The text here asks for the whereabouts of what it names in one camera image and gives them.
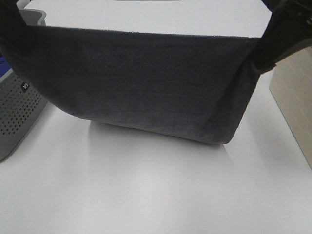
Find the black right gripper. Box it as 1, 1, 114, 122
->
253, 0, 312, 73

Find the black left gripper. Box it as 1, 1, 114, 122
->
0, 0, 32, 54

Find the dark grey towel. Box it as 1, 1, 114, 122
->
0, 26, 260, 144

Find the blue cloth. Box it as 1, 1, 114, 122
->
0, 55, 11, 78

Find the beige fabric bin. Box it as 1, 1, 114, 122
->
270, 47, 312, 166

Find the grey perforated plastic basket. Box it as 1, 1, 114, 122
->
0, 9, 48, 161

